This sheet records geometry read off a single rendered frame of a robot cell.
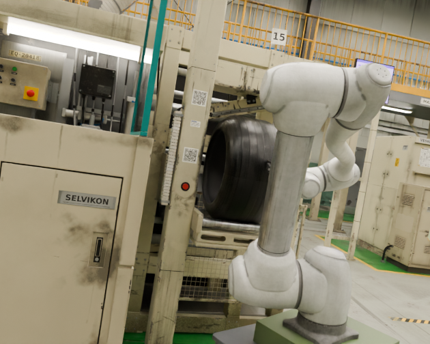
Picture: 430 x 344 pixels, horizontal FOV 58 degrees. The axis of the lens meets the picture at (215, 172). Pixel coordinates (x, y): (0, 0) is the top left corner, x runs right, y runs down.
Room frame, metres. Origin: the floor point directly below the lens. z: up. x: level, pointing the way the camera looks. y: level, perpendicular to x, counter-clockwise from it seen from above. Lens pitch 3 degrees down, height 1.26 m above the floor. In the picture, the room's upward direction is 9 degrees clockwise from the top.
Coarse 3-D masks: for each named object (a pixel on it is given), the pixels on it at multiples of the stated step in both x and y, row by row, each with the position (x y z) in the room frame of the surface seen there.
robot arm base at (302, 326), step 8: (288, 320) 1.27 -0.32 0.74; (296, 320) 1.26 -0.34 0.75; (304, 320) 1.21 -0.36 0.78; (296, 328) 1.23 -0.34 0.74; (304, 328) 1.21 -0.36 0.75; (312, 328) 1.19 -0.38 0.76; (320, 328) 1.18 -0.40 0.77; (328, 328) 1.18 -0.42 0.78; (336, 328) 1.18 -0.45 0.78; (344, 328) 1.20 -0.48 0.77; (304, 336) 1.20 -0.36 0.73; (312, 336) 1.18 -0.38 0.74; (320, 336) 1.17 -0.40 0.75; (328, 336) 1.17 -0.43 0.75; (336, 336) 1.18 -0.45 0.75; (344, 336) 1.20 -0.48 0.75; (352, 336) 1.22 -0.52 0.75
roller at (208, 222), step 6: (204, 222) 1.92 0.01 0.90; (210, 222) 1.93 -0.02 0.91; (216, 222) 1.94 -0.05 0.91; (222, 222) 1.95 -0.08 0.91; (228, 222) 1.96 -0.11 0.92; (234, 222) 1.97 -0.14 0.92; (240, 222) 1.99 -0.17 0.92; (222, 228) 1.95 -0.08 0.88; (228, 228) 1.96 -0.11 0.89; (234, 228) 1.96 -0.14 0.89; (240, 228) 1.97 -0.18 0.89; (246, 228) 1.98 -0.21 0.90; (252, 228) 1.99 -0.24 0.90; (258, 228) 2.00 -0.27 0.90
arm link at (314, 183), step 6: (312, 168) 1.52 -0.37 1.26; (318, 168) 1.52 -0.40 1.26; (306, 174) 1.46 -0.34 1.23; (312, 174) 1.47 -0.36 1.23; (318, 174) 1.49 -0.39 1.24; (306, 180) 1.43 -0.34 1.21; (312, 180) 1.43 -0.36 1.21; (318, 180) 1.45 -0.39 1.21; (324, 180) 1.49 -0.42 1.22; (306, 186) 1.43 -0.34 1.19; (312, 186) 1.43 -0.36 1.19; (318, 186) 1.44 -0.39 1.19; (324, 186) 1.50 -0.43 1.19; (306, 192) 1.43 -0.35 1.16; (312, 192) 1.44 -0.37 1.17; (318, 192) 1.45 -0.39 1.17; (306, 198) 1.45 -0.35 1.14; (312, 198) 1.45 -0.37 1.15
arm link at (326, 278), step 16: (304, 256) 1.25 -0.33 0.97; (320, 256) 1.20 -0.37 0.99; (336, 256) 1.20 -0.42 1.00; (304, 272) 1.18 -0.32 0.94; (320, 272) 1.18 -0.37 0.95; (336, 272) 1.17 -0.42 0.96; (304, 288) 1.17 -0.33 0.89; (320, 288) 1.17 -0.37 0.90; (336, 288) 1.17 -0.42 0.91; (304, 304) 1.17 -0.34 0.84; (320, 304) 1.17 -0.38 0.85; (336, 304) 1.17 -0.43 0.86; (320, 320) 1.18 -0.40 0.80; (336, 320) 1.18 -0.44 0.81
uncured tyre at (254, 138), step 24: (240, 120) 1.98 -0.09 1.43; (264, 120) 2.11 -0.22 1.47; (216, 144) 2.33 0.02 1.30; (240, 144) 1.86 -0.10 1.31; (264, 144) 1.89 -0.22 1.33; (216, 168) 2.37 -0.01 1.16; (240, 168) 1.83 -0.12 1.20; (264, 168) 1.86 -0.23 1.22; (216, 192) 2.32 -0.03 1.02; (240, 192) 1.84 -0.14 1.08; (264, 192) 1.87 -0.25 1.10; (216, 216) 2.00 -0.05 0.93; (240, 216) 1.94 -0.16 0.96
